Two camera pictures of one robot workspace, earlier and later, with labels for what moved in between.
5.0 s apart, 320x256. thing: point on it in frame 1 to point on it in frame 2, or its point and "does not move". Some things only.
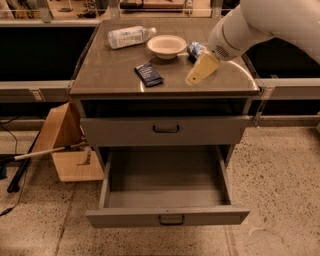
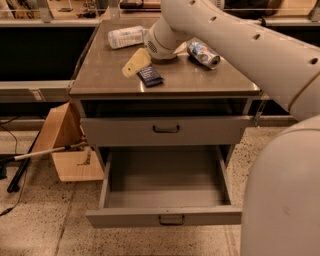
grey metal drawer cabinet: [152, 82] does not move
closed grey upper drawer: [167, 130] does not move
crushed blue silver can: [195, 49] does not move
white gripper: [222, 42] to [161, 46]
